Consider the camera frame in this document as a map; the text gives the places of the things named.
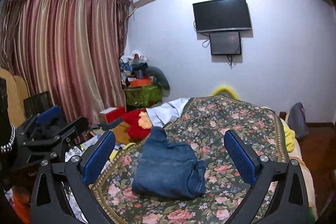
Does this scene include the black square frame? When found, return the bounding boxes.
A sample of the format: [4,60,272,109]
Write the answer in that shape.
[24,91,55,119]

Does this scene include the brown cardboard box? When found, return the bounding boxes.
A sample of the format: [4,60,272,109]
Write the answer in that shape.
[113,123,132,144]

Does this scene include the white shirt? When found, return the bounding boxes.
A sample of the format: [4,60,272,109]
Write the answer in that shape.
[146,98,190,127]

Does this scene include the pile of household clutter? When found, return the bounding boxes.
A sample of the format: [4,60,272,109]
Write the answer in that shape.
[119,50,153,83]

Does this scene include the large black wall television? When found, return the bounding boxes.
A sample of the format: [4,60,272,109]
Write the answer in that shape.
[192,0,252,33]

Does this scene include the black white coiled cable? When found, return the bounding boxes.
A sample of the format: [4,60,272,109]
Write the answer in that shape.
[0,124,15,153]

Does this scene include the red box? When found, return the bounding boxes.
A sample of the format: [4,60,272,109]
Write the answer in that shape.
[99,106,126,123]

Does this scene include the orange box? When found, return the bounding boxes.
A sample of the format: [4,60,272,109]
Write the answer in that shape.
[130,78,153,88]

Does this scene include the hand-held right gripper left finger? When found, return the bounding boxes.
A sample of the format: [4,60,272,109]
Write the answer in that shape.
[31,131,116,224]

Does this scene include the beige curved wooden board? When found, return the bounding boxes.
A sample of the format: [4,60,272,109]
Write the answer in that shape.
[0,69,30,122]

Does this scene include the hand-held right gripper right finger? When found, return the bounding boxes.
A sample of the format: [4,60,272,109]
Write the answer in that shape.
[224,130,309,224]

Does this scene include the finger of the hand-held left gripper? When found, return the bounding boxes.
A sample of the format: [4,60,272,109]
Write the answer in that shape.
[16,105,62,136]
[56,116,125,144]

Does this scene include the yellow bed sheet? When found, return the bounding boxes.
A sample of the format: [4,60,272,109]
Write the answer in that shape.
[211,84,319,222]

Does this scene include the grey neck pillow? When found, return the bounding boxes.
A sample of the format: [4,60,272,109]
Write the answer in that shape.
[144,67,171,90]

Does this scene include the floral printed blanket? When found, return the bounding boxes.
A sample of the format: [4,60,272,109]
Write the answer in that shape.
[91,97,289,224]

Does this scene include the small black wall monitor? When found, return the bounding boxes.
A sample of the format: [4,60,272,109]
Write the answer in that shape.
[209,31,242,56]

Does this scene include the striped pink curtain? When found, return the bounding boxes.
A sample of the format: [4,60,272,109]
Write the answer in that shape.
[0,0,130,146]

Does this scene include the red plush toy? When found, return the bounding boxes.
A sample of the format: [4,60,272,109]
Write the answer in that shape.
[123,109,153,142]

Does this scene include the green bag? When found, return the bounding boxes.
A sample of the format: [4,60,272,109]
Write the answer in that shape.
[125,84,163,111]

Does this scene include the orange cloth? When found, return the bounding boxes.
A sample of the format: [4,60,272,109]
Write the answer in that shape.
[12,187,30,223]

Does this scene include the blue denim jeans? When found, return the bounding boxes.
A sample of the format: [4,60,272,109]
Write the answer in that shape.
[131,126,207,199]

